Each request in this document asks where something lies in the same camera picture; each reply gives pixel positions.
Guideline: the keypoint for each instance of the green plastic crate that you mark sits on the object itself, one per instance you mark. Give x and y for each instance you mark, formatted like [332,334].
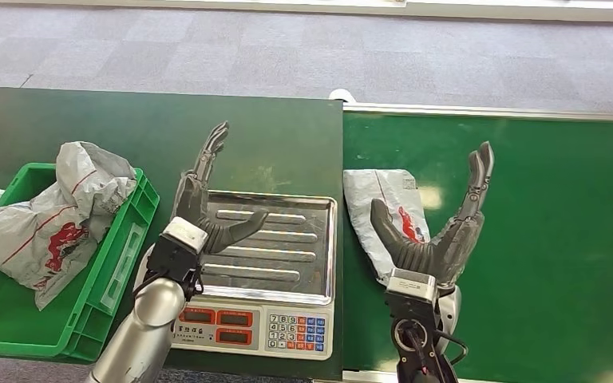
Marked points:
[5,328]

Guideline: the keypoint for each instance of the green conveyor belt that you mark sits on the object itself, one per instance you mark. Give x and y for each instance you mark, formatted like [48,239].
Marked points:
[560,238]

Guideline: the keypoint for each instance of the white conveyor roller cap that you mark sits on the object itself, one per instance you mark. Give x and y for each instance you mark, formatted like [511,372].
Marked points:
[342,95]

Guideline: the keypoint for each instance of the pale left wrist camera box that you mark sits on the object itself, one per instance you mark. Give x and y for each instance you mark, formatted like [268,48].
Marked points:
[185,232]

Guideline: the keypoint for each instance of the white electronic scale base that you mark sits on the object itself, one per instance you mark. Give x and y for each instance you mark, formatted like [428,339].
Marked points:
[253,330]

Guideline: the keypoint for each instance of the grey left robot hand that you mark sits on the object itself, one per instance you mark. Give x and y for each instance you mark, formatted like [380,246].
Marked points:
[193,198]

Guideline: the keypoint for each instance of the steel scale tray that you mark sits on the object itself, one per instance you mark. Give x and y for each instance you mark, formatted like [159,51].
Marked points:
[285,264]

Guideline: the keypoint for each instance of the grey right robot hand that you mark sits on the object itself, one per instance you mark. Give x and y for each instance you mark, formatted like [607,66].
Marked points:
[444,253]

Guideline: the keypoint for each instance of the aluminium conveyor frame rail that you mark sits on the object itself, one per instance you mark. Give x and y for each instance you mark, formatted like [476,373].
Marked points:
[497,111]
[370,377]

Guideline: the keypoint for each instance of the large white red-printed courier bag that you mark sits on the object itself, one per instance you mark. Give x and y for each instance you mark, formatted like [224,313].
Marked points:
[47,227]

